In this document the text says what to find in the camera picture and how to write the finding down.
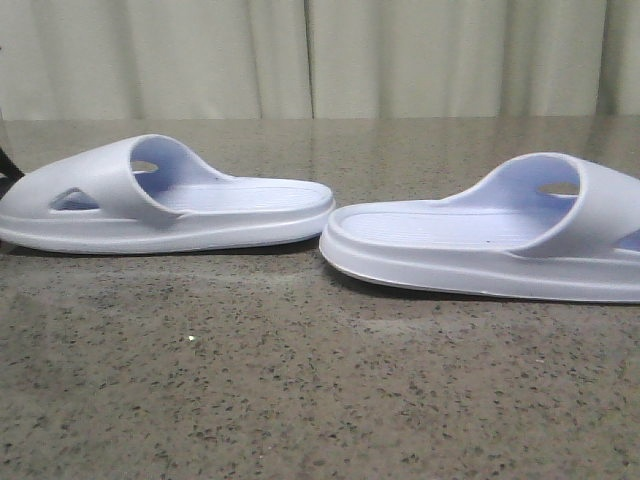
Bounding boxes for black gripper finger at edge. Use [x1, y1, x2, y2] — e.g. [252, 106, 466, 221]
[0, 140, 24, 193]

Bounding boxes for light blue slipper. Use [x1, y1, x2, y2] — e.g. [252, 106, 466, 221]
[1, 134, 335, 254]
[319, 152, 639, 303]

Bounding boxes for pale grey-green curtain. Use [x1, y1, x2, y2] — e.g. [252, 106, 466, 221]
[1, 1, 639, 120]

